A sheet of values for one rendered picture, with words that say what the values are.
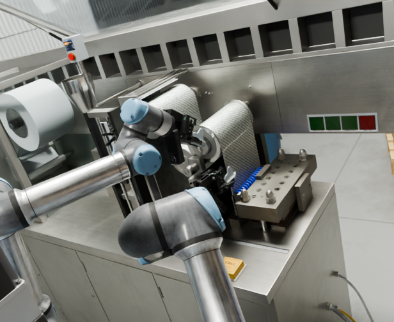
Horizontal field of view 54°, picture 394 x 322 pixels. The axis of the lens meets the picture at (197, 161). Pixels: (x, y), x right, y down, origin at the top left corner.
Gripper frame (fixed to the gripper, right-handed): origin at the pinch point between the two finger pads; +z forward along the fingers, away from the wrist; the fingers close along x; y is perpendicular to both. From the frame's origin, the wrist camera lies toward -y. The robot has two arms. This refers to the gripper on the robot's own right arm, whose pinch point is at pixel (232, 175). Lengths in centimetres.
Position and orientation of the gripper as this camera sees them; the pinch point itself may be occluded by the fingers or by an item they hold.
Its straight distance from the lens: 146.8
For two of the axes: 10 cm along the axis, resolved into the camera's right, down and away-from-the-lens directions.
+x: -7.6, 0.0, 6.5
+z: 5.9, -4.1, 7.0
